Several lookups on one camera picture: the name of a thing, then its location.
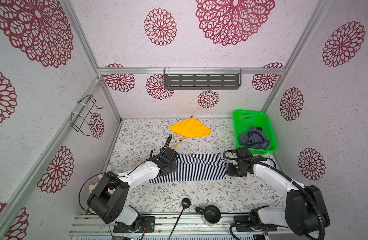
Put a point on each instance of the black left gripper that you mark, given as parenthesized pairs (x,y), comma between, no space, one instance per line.
(174,167)

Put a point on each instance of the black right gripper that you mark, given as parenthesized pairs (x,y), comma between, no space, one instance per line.
(230,171)

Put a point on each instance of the blue white striped tank top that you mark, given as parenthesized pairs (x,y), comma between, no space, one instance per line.
(200,167)

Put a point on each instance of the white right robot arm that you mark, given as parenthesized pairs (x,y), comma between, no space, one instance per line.
(305,211)

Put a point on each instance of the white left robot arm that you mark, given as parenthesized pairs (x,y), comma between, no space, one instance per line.
(107,199)

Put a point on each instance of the grey tank top in basket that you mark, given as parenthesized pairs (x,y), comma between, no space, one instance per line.
(254,139)

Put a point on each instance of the black pressure gauge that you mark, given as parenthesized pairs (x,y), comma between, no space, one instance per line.
(271,162)

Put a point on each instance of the yellow bucket hat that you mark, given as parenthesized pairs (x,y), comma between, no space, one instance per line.
(188,129)

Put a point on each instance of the green plastic basket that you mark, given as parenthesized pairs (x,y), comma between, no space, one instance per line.
(244,120)

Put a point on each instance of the black ladle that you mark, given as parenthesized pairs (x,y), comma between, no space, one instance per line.
(185,204)

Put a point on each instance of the plush doll toy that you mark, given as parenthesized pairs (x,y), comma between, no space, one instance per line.
(110,188)

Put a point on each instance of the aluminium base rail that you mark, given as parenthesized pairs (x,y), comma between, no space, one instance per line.
(189,227)

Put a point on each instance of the grey wall shelf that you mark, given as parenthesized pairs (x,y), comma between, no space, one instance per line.
(201,81)

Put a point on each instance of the black wire wall rack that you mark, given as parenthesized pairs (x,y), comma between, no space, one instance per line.
(80,118)

